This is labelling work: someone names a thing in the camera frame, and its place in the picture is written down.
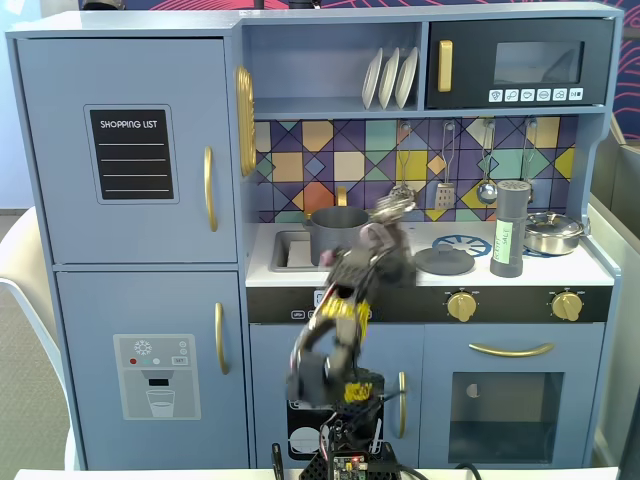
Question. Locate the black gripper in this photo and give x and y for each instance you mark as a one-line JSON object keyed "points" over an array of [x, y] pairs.
{"points": [[388, 231]]}

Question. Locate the gray salt shaker green label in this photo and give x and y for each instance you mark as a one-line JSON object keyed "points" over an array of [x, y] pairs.
{"points": [[510, 215]]}

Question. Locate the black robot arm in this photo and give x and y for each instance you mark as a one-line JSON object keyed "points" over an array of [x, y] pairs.
{"points": [[345, 345]]}

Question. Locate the metal skimmer spoon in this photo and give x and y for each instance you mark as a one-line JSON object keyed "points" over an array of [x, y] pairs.
{"points": [[402, 189]]}

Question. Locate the metal slotted spatula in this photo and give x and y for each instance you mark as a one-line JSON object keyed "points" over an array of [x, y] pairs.
{"points": [[444, 196]]}

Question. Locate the gold toy faucet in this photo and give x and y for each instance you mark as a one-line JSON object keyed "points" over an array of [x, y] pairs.
{"points": [[341, 196]]}

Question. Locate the gray plastic pot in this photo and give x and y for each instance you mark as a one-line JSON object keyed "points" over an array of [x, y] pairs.
{"points": [[335, 235]]}

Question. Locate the gray pot lid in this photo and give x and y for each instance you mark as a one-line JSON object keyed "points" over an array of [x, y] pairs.
{"points": [[445, 260]]}

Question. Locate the metal ladle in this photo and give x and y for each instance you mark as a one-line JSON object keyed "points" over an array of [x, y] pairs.
{"points": [[486, 192]]}

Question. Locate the gold stove knob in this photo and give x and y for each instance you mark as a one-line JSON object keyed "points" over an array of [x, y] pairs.
{"points": [[567, 306], [461, 306]]}

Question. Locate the gray toy sink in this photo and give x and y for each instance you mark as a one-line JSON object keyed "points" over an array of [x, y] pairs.
{"points": [[279, 250]]}

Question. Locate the white toy plate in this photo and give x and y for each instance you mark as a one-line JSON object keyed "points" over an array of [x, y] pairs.
{"points": [[371, 80], [388, 80], [406, 77]]}

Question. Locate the metal hanging utensil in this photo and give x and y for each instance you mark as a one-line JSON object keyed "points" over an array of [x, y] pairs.
{"points": [[531, 194]]}

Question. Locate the blue oven door with window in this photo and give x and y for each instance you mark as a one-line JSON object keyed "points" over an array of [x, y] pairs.
{"points": [[440, 350]]}

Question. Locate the steel pot with lid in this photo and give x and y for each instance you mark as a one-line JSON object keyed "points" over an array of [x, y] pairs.
{"points": [[552, 232]]}

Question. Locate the black microwave door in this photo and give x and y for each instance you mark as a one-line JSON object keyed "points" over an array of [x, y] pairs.
{"points": [[470, 65]]}

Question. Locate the gold toy phone handset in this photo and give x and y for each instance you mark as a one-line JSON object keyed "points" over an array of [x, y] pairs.
{"points": [[245, 120]]}

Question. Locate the blue wooden toy kitchen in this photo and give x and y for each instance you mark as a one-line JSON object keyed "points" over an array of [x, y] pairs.
{"points": [[280, 70]]}

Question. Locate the beige cabinet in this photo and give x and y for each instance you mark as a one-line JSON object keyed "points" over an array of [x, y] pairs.
{"points": [[620, 200]]}

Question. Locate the robot controller board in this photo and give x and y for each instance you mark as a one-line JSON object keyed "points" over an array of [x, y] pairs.
{"points": [[347, 465]]}

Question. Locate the black shopping list board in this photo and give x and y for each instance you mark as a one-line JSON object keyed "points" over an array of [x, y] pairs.
{"points": [[131, 155]]}

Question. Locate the blue freezer door with dispenser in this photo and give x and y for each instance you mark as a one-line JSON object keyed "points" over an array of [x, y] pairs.
{"points": [[90, 310]]}

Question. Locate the blue fridge door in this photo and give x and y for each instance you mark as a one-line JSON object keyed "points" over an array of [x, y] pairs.
{"points": [[60, 150]]}

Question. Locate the dark round object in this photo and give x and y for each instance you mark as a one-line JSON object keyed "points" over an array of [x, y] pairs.
{"points": [[102, 4]]}

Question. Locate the white chair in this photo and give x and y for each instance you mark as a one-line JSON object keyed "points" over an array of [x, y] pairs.
{"points": [[27, 245]]}

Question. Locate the black mount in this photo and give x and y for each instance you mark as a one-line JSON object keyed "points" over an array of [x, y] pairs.
{"points": [[300, 3]]}

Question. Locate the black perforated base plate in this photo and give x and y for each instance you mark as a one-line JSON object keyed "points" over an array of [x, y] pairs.
{"points": [[311, 471]]}

